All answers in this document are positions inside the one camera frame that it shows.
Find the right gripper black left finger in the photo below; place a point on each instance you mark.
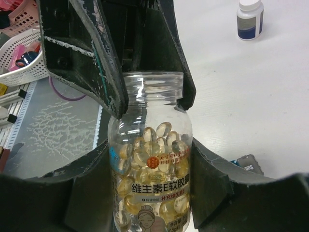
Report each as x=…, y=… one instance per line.
x=74, y=198

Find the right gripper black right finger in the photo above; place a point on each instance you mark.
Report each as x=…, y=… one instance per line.
x=228, y=198

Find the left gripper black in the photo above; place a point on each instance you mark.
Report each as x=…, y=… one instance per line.
x=89, y=44

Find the teal pill box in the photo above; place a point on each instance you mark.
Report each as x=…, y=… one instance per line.
x=235, y=163

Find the grey pill box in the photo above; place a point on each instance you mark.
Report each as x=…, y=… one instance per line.
x=249, y=163

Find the glass pill bottle yellow pills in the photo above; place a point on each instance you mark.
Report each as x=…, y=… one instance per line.
x=149, y=148

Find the white bottle cap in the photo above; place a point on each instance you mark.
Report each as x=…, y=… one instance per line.
x=250, y=19

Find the white plastic basket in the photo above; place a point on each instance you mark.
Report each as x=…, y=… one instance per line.
x=22, y=58

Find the pink background basket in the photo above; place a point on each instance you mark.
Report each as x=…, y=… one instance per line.
x=23, y=18

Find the white cable duct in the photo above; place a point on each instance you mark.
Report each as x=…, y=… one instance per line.
x=97, y=127

